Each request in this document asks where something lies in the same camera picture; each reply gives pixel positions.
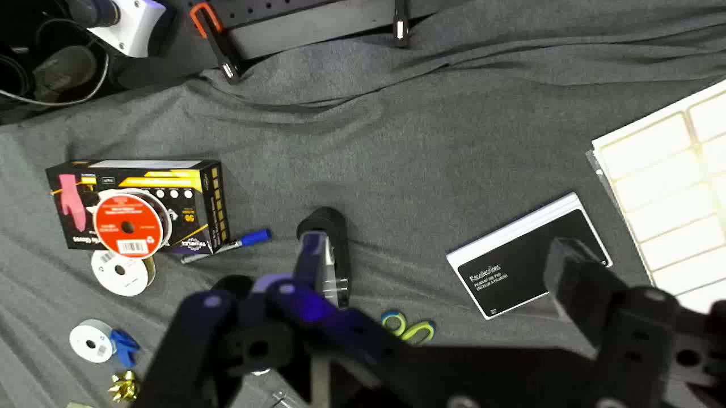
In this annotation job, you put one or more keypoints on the gray table cloth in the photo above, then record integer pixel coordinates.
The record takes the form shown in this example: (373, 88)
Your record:
(423, 151)

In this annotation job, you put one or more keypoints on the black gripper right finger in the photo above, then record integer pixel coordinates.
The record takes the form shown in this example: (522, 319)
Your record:
(613, 319)

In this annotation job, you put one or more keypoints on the black printed cardboard box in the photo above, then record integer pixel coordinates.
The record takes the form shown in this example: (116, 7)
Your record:
(197, 188)

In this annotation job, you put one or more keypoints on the blue capped marker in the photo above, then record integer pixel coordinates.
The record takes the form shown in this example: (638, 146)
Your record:
(252, 238)

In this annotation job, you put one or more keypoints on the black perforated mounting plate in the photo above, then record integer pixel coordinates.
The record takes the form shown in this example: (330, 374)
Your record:
(263, 9)

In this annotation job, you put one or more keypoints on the green blue scissors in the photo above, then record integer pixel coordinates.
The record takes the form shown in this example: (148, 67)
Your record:
(418, 331)

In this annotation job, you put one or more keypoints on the black mug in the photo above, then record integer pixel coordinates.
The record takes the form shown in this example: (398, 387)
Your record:
(337, 240)

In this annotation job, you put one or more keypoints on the white box black knob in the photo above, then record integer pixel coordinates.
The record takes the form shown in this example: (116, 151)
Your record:
(136, 25)

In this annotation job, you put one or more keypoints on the gold gift bow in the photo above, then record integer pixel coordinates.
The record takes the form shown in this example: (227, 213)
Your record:
(126, 387)

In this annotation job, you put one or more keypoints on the white label sheet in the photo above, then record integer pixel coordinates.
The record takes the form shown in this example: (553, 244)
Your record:
(666, 173)

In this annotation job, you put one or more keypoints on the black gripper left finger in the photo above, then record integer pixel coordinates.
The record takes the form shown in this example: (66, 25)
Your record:
(201, 340)

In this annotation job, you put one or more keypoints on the red ribbon spool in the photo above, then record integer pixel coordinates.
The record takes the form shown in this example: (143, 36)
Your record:
(126, 228)

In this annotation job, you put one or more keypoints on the large white ribbon spool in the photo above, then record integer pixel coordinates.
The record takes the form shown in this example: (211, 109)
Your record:
(122, 277)

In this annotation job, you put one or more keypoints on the blue gift bow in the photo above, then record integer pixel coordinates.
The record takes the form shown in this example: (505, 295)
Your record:
(126, 347)

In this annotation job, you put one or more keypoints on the black tablet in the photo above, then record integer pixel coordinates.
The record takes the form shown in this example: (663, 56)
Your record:
(522, 273)

